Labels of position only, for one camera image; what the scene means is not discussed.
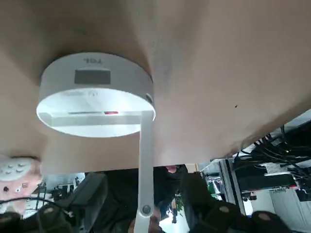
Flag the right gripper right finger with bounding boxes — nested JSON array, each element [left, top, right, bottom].
[[179, 170, 292, 233]]

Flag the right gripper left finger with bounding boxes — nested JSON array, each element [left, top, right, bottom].
[[0, 172, 108, 233]]

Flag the white foldable desk lamp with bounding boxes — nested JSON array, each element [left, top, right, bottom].
[[36, 51, 156, 233]]

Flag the person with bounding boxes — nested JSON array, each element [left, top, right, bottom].
[[104, 164, 192, 233]]

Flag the pink pig toy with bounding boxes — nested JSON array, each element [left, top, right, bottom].
[[0, 156, 45, 217]]

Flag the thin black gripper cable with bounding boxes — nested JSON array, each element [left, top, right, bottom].
[[0, 197, 73, 217]]

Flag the tangled black cables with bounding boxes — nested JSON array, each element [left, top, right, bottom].
[[232, 125, 311, 177]]

